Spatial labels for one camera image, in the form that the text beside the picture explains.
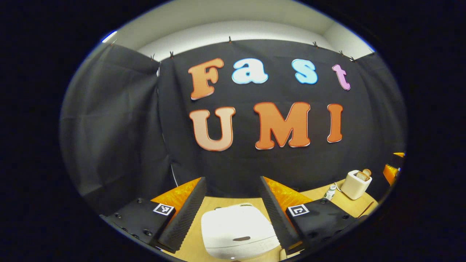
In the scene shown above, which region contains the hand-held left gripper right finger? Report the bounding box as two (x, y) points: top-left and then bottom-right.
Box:
(258, 176), (360, 256)

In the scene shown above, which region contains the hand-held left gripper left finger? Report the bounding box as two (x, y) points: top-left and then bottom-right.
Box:
(99, 176), (207, 254)

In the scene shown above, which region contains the white rice cooker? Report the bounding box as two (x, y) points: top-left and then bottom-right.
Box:
(201, 203), (281, 260)

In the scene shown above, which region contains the cream toaster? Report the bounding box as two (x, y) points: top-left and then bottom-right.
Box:
(340, 170), (372, 200)

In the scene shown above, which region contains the white bottle green label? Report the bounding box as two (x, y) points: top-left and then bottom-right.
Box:
(322, 184), (337, 201)

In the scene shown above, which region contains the black backdrop cloth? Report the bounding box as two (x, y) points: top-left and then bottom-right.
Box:
(59, 38), (407, 215)

